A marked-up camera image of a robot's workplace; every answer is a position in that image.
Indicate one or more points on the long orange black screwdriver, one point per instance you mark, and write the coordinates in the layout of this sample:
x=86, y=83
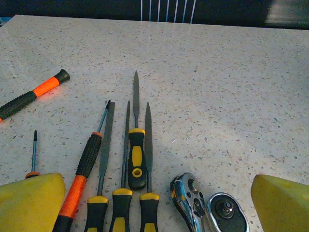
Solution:
x=88, y=154

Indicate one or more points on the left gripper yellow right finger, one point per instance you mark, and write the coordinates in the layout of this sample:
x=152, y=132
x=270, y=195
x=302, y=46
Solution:
x=285, y=207

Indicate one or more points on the orange black capped screwdriver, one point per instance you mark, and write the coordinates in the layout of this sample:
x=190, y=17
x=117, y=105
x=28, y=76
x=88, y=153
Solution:
x=17, y=105

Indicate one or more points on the small orange black precision screwdriver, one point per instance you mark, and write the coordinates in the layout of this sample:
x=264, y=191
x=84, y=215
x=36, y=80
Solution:
x=32, y=174

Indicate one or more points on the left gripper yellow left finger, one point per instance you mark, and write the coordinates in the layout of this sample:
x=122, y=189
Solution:
x=26, y=205

